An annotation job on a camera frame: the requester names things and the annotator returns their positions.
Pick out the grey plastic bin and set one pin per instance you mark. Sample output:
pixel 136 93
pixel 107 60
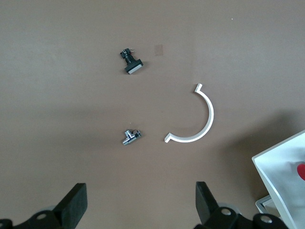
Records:
pixel 264 205

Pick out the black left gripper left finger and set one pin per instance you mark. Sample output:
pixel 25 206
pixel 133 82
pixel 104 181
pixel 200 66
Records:
pixel 66 210

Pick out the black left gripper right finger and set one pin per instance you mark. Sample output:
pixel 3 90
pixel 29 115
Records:
pixel 209 214

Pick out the black switch with grey cap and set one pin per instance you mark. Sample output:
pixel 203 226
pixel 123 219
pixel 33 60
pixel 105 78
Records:
pixel 131 63

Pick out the silver metal tee fitting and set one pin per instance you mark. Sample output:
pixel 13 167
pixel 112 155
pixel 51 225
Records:
pixel 130 137

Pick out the white plastic panel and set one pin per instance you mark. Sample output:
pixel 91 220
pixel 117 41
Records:
pixel 281 171

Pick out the white curved plastic bracket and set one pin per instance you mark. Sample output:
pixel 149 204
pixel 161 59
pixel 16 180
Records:
pixel 209 119

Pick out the red mushroom push button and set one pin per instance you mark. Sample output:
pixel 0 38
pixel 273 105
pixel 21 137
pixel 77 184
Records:
pixel 301 170

